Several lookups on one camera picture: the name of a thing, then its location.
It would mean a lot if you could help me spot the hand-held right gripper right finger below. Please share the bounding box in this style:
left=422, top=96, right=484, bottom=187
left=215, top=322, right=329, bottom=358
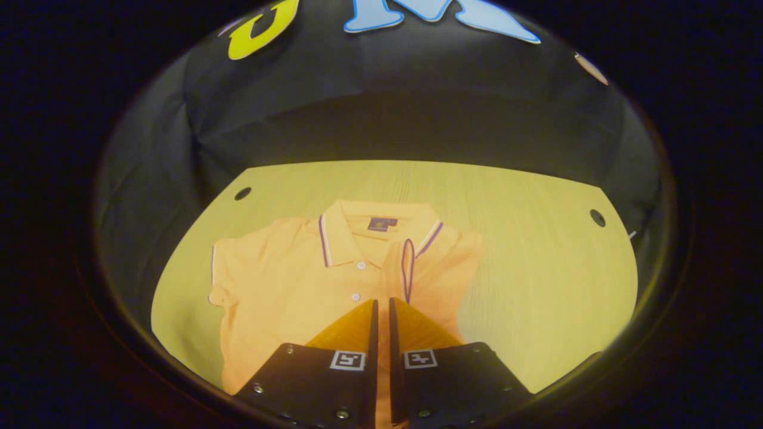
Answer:
left=389, top=297, right=534, bottom=429

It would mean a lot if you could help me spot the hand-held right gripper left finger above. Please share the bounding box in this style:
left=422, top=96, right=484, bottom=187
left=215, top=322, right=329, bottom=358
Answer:
left=234, top=299, right=380, bottom=429

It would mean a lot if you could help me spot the black backdrop cloth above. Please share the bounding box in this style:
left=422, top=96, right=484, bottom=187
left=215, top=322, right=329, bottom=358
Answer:
left=98, top=0, right=663, bottom=334

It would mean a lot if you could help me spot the orange T-shirt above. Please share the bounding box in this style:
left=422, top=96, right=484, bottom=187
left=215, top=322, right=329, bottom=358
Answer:
left=209, top=200, right=483, bottom=429

